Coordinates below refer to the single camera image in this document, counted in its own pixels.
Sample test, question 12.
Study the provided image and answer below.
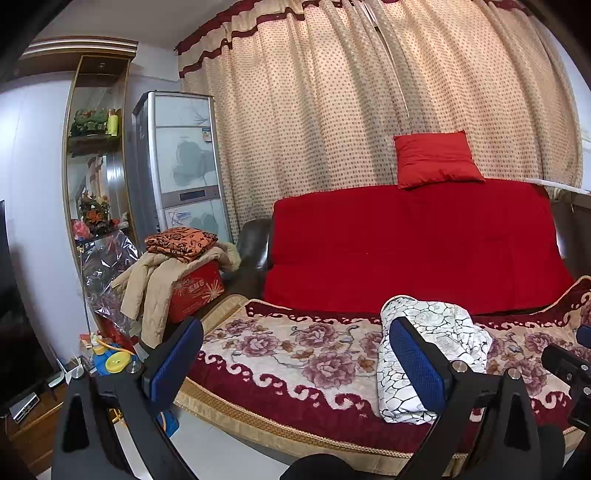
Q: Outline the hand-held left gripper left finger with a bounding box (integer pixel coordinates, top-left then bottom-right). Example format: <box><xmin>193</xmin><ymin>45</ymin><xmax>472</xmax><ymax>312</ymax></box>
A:
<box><xmin>51</xmin><ymin>318</ymin><xmax>205</xmax><ymax>480</ymax></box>

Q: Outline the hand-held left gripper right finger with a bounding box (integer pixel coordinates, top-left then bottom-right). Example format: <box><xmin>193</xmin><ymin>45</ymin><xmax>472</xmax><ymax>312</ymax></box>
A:
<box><xmin>389</xmin><ymin>316</ymin><xmax>541</xmax><ymax>480</ymax></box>

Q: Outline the white black-veined patterned coat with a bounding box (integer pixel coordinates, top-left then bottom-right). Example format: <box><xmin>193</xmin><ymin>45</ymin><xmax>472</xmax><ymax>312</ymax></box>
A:
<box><xmin>378</xmin><ymin>295</ymin><xmax>494</xmax><ymax>424</ymax></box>

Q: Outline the red cardboard box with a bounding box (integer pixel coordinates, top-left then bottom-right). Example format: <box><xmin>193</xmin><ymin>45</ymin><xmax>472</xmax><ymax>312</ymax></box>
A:
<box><xmin>166</xmin><ymin>261</ymin><xmax>225</xmax><ymax>324</ymax></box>

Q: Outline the beige jacket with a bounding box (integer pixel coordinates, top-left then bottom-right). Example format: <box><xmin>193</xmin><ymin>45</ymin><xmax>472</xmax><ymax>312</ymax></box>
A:
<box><xmin>111</xmin><ymin>242</ymin><xmax>242</xmax><ymax>347</ymax></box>

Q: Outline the white router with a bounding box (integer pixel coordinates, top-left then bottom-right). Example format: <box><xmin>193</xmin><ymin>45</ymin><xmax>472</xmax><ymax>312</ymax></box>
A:
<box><xmin>46</xmin><ymin>357</ymin><xmax>86</xmax><ymax>388</ymax></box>

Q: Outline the floral red beige blanket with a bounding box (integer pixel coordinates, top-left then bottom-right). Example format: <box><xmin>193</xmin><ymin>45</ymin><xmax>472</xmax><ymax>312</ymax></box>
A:
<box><xmin>173</xmin><ymin>277</ymin><xmax>591</xmax><ymax>462</ymax></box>

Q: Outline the red sofa cover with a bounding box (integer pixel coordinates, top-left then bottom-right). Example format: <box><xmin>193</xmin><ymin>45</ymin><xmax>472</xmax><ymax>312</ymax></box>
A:
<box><xmin>262</xmin><ymin>178</ymin><xmax>575</xmax><ymax>317</ymax></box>

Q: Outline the orange black patterned folded cloth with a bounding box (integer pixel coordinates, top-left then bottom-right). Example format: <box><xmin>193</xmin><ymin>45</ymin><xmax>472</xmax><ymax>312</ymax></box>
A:
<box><xmin>145</xmin><ymin>227</ymin><xmax>219</xmax><ymax>265</ymax></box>

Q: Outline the clear plastic bag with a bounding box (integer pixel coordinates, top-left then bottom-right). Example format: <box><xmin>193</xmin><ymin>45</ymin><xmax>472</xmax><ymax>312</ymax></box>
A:
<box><xmin>78</xmin><ymin>228</ymin><xmax>144</xmax><ymax>342</ymax></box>

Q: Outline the dark leather sofa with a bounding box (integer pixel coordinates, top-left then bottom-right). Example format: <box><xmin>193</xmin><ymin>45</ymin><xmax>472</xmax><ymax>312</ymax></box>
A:
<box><xmin>235</xmin><ymin>191</ymin><xmax>591</xmax><ymax>301</ymax></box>

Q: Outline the white rod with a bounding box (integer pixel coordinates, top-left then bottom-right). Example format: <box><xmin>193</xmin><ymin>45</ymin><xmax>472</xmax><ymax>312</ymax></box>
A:
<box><xmin>525</xmin><ymin>176</ymin><xmax>591</xmax><ymax>193</ymax></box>

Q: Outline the silver set-top box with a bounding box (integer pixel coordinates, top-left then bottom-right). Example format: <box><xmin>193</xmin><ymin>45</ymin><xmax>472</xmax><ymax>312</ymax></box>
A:
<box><xmin>9</xmin><ymin>392</ymin><xmax>40</xmax><ymax>422</ymax></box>

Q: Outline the wooden television stand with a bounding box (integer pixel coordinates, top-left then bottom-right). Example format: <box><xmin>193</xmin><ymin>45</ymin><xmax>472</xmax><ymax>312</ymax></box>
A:
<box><xmin>0</xmin><ymin>378</ymin><xmax>70</xmax><ymax>476</ymax></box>

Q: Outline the black television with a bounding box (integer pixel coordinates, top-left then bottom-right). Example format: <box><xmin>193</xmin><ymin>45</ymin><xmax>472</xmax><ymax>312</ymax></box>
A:
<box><xmin>0</xmin><ymin>200</ymin><xmax>56</xmax><ymax>407</ymax></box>

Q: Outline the artificial flower bouquet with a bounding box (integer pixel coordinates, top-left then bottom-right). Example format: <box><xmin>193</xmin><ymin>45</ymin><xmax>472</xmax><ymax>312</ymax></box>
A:
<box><xmin>74</xmin><ymin>191</ymin><xmax>115</xmax><ymax>238</ymax></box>

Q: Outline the red pillow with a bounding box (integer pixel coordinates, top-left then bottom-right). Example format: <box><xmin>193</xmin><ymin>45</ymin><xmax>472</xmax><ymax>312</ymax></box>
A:
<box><xmin>393</xmin><ymin>130</ymin><xmax>486</xmax><ymax>190</ymax></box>

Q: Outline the green ornament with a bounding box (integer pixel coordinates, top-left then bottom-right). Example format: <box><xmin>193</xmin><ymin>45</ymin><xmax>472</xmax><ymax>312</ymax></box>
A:
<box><xmin>69</xmin><ymin>108</ymin><xmax>109</xmax><ymax>137</ymax></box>

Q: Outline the beige dotted curtain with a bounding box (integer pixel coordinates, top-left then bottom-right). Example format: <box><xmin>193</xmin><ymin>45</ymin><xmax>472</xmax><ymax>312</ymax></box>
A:
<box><xmin>175</xmin><ymin>0</ymin><xmax>585</xmax><ymax>232</ymax></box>

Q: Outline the wooden shelf cabinet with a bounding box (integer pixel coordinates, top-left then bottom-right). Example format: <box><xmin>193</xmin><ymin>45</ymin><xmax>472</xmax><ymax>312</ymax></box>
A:
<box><xmin>62</xmin><ymin>54</ymin><xmax>139</xmax><ymax>259</ymax></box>

